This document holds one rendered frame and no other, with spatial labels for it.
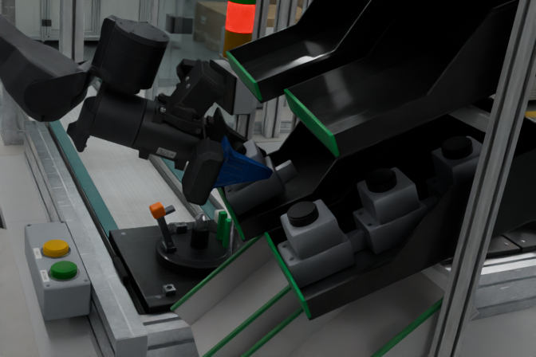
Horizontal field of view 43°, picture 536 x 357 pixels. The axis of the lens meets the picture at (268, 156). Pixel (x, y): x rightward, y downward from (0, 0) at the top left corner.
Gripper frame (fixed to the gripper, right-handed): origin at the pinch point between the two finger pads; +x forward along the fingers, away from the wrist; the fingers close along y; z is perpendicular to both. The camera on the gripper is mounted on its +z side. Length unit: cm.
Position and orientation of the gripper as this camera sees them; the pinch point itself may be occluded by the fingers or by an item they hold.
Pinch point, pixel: (240, 155)
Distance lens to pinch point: 78.1
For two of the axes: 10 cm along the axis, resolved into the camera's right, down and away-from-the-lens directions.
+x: 9.1, 3.0, 3.0
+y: -1.5, -4.3, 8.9
